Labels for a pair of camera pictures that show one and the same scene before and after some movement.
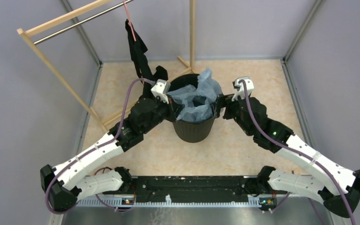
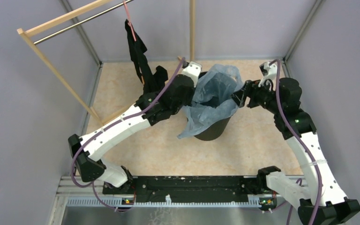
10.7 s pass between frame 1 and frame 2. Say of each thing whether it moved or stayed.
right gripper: moved
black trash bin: moved
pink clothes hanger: stayed
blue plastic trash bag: moved
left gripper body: moved
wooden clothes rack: stayed
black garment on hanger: stayed
